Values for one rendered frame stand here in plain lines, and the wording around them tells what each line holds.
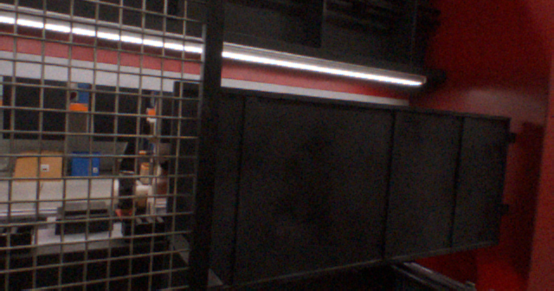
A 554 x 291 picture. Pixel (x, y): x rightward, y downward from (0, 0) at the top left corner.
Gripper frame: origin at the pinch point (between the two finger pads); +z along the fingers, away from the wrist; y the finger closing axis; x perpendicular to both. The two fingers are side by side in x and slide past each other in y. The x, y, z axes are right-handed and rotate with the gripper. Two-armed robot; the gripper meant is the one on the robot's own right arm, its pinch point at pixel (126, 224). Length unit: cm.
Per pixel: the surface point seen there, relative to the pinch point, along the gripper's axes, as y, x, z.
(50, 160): -516, 45, -80
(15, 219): 35, -39, -7
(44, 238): 63, -36, -3
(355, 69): 83, 52, -48
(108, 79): 49, -19, -45
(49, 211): 35.4, -31.5, -8.5
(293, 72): 61, 43, -52
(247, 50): 76, 11, -50
